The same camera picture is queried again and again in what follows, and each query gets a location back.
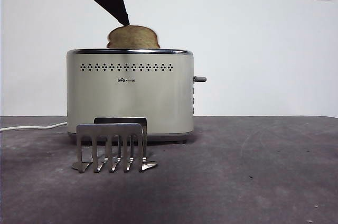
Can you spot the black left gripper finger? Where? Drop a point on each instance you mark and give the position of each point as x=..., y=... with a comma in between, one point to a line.
x=111, y=4

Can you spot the brown bread slice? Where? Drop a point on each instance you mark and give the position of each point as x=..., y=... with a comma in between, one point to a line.
x=133, y=37

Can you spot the cream steel two-slot toaster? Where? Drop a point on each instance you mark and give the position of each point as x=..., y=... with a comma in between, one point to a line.
x=129, y=97

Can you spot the grey toaster lever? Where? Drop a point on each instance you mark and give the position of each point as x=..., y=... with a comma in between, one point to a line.
x=200, y=79

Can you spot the steel toast rack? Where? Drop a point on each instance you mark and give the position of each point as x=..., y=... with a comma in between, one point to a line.
x=111, y=129

